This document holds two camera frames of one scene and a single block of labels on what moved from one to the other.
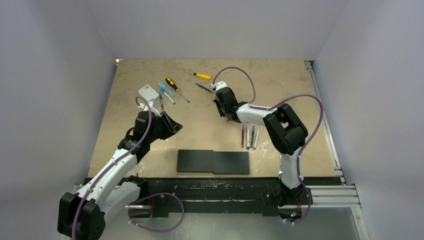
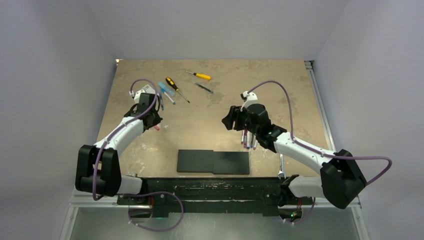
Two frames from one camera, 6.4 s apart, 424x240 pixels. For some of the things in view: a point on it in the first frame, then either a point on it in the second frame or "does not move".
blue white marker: [248, 139] does not move
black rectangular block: [208, 161] does not move
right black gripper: [221, 113] -> [234, 114]
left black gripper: [171, 127] -> [156, 119]
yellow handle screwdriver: [201, 75] does not move
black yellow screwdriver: [171, 83] does not move
